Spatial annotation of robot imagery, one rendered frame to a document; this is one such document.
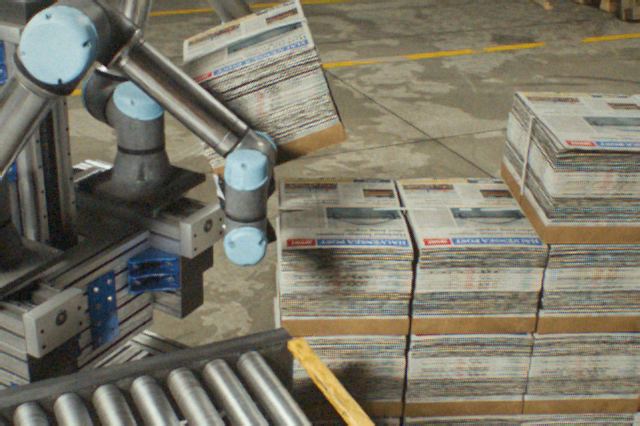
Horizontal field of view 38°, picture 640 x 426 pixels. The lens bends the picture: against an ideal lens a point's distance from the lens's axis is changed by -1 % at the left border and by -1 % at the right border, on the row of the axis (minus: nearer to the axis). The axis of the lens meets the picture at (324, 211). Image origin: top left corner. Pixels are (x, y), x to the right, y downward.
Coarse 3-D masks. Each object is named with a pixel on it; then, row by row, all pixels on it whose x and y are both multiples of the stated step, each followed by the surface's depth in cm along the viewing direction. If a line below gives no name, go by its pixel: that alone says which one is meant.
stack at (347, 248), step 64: (320, 192) 221; (384, 192) 223; (448, 192) 224; (320, 256) 197; (384, 256) 198; (448, 256) 200; (512, 256) 201; (576, 256) 203; (384, 384) 213; (448, 384) 215; (512, 384) 216; (576, 384) 218
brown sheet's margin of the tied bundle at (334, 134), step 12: (336, 108) 202; (324, 132) 191; (336, 132) 191; (288, 144) 191; (300, 144) 191; (312, 144) 191; (324, 144) 192; (288, 156) 192; (300, 156) 192; (216, 168) 191
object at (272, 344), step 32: (192, 352) 164; (224, 352) 164; (288, 352) 170; (32, 384) 153; (64, 384) 154; (96, 384) 154; (128, 384) 157; (160, 384) 160; (288, 384) 173; (96, 416) 157
